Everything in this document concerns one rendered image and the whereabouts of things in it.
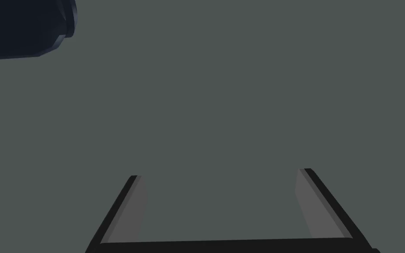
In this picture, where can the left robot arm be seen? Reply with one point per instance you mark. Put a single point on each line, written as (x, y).
(16, 28)

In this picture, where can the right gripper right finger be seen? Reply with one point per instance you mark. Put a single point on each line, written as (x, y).
(320, 214)

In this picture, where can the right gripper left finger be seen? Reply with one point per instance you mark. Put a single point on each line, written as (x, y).
(127, 218)

